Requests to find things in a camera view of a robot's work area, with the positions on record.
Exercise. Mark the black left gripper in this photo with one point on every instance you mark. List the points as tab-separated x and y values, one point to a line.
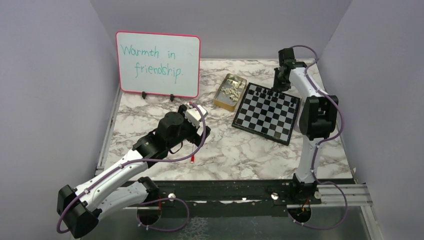
195	138

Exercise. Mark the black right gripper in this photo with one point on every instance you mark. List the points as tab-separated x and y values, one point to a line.
276	86

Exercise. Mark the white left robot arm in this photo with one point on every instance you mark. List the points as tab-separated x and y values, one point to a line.
179	136

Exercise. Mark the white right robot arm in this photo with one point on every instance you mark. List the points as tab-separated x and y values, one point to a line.
316	121

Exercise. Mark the pile of white chess pieces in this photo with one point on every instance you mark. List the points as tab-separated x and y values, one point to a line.
233	88

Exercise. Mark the black and silver chessboard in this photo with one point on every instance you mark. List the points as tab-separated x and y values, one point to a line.
271	119

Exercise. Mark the gold tin tray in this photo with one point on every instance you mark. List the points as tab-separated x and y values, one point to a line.
221	100

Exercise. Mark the pink framed whiteboard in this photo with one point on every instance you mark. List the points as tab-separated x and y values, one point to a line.
160	64

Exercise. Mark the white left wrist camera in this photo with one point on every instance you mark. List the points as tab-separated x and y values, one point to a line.
194	117

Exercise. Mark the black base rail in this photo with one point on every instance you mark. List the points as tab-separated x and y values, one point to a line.
224	198

